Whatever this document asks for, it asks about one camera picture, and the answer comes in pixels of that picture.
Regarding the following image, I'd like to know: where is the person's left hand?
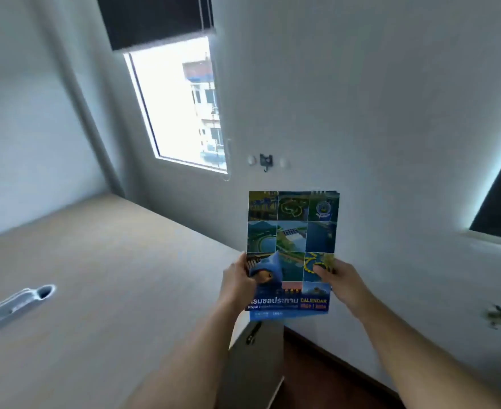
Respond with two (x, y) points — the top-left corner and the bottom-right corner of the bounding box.
(218, 252), (273, 314)

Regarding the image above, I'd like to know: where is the person's right hand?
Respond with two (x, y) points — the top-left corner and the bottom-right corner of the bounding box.
(313, 259), (377, 320)

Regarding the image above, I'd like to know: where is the blue photo wall calendar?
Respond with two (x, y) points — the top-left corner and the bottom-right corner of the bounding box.
(245, 190), (341, 322)

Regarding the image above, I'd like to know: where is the person's right forearm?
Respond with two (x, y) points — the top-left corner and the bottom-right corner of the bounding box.
(353, 296), (501, 409)

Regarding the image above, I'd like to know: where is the person's left forearm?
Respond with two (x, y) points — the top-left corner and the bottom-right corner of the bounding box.
(124, 295), (252, 409)

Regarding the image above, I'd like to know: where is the light wooden cabinet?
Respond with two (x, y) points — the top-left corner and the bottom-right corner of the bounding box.
(0, 193), (285, 409)

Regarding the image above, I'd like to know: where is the bright glass window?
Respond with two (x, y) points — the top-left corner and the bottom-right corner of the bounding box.
(124, 36), (230, 174)

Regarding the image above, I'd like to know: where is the grey metal tube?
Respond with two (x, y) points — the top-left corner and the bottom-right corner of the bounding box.
(0, 284), (57, 338)

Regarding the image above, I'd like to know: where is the black roller blind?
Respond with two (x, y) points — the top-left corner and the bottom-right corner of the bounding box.
(95, 0), (215, 52)

